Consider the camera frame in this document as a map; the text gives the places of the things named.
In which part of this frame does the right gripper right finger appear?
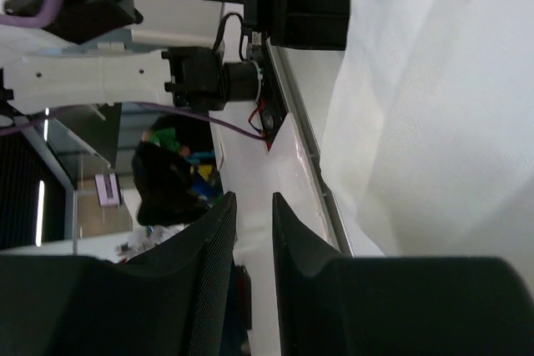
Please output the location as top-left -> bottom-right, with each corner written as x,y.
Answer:
272,193 -> 533,355

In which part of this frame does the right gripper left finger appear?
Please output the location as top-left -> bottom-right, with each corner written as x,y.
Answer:
1,193 -> 237,355

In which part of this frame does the white front cover board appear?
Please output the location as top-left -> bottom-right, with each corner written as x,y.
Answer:
213,114 -> 336,355

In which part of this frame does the aluminium front rail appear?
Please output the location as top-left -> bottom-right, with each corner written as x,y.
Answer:
267,43 -> 355,256

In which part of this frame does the white pleated skirt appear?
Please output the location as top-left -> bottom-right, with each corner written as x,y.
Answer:
320,0 -> 533,262

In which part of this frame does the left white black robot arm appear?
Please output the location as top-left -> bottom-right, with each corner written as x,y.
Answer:
3,47 -> 263,114

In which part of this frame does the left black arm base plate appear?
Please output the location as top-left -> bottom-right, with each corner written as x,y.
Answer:
247,42 -> 289,151

